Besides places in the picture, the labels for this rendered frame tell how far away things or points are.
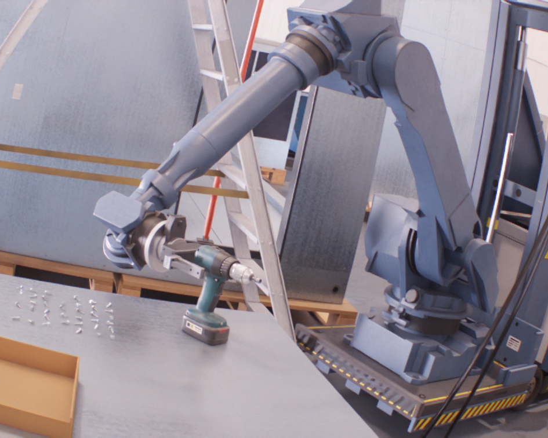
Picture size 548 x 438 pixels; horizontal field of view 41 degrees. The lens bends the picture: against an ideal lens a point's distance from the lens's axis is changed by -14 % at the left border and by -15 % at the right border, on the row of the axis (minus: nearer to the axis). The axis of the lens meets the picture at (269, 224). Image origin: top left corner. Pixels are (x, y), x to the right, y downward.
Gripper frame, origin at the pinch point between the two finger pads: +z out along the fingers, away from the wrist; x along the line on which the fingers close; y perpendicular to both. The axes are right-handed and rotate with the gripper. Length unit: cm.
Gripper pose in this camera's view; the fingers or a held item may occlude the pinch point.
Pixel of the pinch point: (214, 269)
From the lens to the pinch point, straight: 205.7
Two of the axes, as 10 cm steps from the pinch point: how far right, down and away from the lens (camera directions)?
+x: -6.1, 0.3, -7.9
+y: -2.1, 9.6, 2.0
